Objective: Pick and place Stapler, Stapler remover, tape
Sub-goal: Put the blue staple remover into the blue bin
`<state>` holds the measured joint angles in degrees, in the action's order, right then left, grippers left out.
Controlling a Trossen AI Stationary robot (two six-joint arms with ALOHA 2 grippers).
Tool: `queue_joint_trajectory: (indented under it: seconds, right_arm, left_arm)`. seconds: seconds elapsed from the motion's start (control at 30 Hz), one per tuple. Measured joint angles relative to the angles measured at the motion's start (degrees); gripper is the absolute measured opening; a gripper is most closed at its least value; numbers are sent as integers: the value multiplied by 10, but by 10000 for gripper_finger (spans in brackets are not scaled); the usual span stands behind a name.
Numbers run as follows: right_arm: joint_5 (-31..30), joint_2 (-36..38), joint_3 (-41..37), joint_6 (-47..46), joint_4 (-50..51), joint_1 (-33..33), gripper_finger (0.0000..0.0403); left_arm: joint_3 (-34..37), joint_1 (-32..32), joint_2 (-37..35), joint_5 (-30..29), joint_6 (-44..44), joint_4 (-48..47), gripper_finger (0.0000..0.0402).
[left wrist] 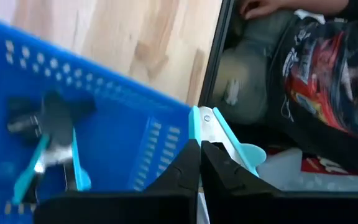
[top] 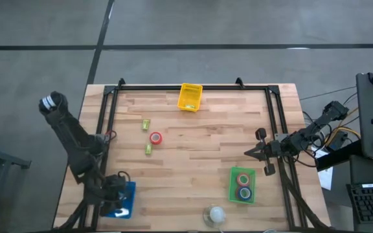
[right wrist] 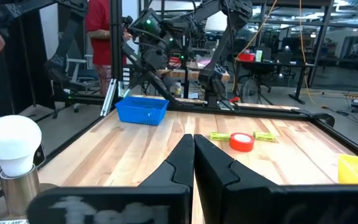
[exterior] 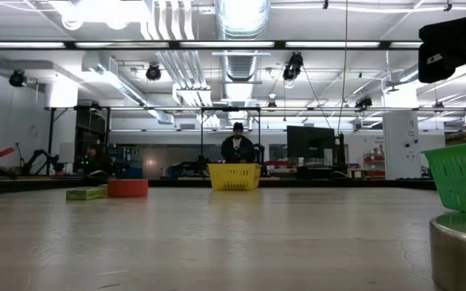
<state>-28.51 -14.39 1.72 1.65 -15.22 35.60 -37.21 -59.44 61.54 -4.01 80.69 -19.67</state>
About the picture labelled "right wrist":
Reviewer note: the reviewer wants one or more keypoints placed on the black cabinet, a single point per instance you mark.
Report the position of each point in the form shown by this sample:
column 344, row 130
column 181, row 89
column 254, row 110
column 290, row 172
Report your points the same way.
column 23, row 77

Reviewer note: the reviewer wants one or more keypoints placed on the red tape roll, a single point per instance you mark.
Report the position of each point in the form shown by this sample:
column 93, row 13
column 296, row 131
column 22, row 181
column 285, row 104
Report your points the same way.
column 241, row 145

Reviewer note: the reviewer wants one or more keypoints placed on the red box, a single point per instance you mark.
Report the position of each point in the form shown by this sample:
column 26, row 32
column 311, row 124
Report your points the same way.
column 246, row 57

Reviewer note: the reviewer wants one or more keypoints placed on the lime green staples box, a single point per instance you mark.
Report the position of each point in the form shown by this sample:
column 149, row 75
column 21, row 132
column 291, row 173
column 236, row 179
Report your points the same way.
column 263, row 137
column 220, row 136

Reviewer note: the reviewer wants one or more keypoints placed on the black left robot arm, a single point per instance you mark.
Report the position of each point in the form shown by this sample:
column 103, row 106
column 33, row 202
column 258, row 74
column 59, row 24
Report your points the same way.
column 225, row 40

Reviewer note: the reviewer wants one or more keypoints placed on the yellow plastic basket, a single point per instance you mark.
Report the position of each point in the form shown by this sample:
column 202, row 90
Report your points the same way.
column 357, row 169

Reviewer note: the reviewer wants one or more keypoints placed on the metal lamp base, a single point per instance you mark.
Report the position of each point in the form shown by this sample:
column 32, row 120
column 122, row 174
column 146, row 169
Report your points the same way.
column 19, row 193

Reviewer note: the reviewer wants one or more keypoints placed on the silver aluminium bar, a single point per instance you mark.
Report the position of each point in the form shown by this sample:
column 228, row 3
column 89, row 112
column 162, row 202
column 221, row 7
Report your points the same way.
column 109, row 98

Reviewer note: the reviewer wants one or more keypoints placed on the white light bulb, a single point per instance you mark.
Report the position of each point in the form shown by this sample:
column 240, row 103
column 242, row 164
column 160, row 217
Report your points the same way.
column 11, row 143

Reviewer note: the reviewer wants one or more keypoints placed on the blue plastic basket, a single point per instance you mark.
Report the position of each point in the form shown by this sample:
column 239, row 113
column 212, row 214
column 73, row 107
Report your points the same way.
column 141, row 112

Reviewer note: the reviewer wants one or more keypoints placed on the wooden background table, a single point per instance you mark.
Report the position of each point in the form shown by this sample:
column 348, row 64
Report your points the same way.
column 179, row 74

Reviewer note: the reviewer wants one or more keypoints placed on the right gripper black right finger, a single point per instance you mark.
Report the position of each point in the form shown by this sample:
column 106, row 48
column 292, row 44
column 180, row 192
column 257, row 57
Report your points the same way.
column 244, row 202

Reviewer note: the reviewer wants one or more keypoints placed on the white chair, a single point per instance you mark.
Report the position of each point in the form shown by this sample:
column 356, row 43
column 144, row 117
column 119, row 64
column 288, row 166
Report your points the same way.
column 75, row 62

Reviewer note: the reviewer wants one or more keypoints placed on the person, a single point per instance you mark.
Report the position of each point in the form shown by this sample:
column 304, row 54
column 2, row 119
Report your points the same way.
column 99, row 31

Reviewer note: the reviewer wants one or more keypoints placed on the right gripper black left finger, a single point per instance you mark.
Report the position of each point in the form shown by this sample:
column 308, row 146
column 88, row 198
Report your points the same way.
column 154, row 202

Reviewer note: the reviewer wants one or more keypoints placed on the black background desk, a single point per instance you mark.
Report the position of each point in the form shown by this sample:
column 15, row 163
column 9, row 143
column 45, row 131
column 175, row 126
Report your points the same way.
column 275, row 63

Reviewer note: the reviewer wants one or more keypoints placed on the black floor fan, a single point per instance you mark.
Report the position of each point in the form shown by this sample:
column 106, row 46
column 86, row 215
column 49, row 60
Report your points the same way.
column 250, row 91

